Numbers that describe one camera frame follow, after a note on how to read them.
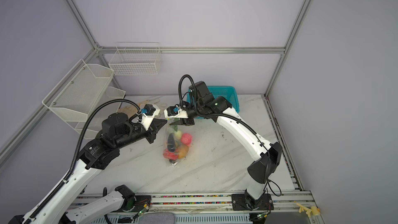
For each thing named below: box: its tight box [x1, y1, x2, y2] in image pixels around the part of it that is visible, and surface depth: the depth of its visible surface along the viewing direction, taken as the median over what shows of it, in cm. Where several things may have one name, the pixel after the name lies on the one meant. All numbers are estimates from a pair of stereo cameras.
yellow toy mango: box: [177, 144, 190, 160], surface depth 82 cm
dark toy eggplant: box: [167, 132, 176, 153], surface depth 75 cm
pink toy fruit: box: [181, 132, 193, 145], surface depth 84 cm
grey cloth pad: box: [138, 212, 176, 224], surface depth 69 cm
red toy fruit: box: [162, 148, 179, 161], surface depth 78 cm
